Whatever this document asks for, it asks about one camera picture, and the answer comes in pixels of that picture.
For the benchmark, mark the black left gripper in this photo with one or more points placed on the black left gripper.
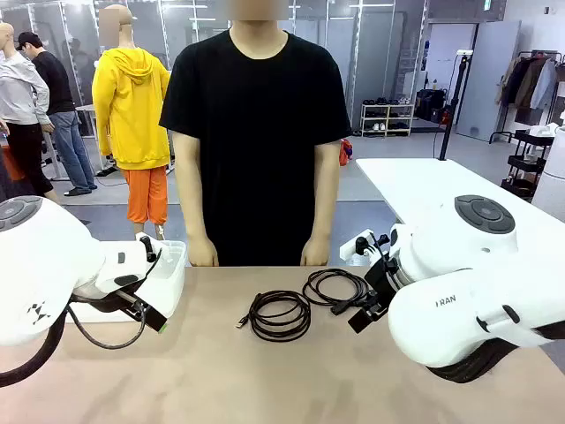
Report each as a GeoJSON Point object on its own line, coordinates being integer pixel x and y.
{"type": "Point", "coordinates": [101, 302]}

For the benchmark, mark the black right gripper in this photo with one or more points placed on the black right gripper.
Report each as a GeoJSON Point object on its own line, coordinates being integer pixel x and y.
{"type": "Point", "coordinates": [381, 282]}

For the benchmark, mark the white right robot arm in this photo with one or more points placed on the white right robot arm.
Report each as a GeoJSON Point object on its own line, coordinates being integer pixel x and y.
{"type": "Point", "coordinates": [441, 318]}

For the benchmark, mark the person's left forearm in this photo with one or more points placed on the person's left forearm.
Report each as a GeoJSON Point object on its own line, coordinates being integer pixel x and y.
{"type": "Point", "coordinates": [322, 212]}

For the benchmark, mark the person's right forearm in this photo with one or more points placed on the person's right forearm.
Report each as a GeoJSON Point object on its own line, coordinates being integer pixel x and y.
{"type": "Point", "coordinates": [194, 212]}

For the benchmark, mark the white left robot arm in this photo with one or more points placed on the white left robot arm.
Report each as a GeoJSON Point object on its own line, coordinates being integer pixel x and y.
{"type": "Point", "coordinates": [44, 265]}

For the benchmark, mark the person's left hand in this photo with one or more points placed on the person's left hand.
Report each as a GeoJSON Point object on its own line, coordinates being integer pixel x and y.
{"type": "Point", "coordinates": [315, 252]}

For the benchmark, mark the person's right hand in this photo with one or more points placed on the person's right hand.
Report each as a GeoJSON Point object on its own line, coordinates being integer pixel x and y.
{"type": "Point", "coordinates": [203, 254]}

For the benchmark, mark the clear plastic storage box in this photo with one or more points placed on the clear plastic storage box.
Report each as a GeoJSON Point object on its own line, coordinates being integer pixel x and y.
{"type": "Point", "coordinates": [174, 282]}

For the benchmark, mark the large white table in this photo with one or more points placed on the large white table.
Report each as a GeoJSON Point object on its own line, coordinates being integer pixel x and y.
{"type": "Point", "coordinates": [419, 185]}

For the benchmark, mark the orange bag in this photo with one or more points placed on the orange bag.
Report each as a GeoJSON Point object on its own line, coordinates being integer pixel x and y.
{"type": "Point", "coordinates": [345, 152]}

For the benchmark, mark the white shoe rack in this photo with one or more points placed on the white shoe rack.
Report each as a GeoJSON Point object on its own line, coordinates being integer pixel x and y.
{"type": "Point", "coordinates": [388, 117]}

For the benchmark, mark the orange object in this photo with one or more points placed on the orange object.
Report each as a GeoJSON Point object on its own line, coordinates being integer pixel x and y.
{"type": "Point", "coordinates": [12, 165]}

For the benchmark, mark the mannequin in yellow hoodie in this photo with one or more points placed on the mannequin in yellow hoodie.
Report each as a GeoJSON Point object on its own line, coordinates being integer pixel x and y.
{"type": "Point", "coordinates": [132, 110]}

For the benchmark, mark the person in black t-shirt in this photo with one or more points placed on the person in black t-shirt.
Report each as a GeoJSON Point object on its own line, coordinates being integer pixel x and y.
{"type": "Point", "coordinates": [256, 132]}

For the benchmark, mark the black bags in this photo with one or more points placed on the black bags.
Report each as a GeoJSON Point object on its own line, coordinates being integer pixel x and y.
{"type": "Point", "coordinates": [428, 106]}

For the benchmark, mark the black utility cart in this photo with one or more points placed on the black utility cart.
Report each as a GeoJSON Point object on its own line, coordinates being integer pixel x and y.
{"type": "Point", "coordinates": [525, 163]}

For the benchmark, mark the white cylindrical machine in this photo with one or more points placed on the white cylindrical machine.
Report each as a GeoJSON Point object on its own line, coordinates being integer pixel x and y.
{"type": "Point", "coordinates": [554, 168]}

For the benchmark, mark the man with black cap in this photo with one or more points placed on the man with black cap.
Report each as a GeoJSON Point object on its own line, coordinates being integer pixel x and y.
{"type": "Point", "coordinates": [53, 79]}

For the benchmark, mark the mannequin in grey top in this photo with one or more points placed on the mannequin in grey top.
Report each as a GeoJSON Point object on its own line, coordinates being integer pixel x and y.
{"type": "Point", "coordinates": [17, 88]}

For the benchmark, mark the grey partition panel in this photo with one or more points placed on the grey partition panel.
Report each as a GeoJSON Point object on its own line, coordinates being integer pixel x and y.
{"type": "Point", "coordinates": [490, 66]}

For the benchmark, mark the clothes rack with coats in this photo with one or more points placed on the clothes rack with coats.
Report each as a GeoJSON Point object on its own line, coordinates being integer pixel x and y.
{"type": "Point", "coordinates": [529, 84]}

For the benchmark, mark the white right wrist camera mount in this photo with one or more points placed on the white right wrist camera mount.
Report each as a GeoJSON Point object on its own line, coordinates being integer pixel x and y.
{"type": "Point", "coordinates": [348, 249]}

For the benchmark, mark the black tripod pole with camera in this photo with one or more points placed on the black tripod pole with camera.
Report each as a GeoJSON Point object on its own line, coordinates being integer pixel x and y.
{"type": "Point", "coordinates": [454, 110]}

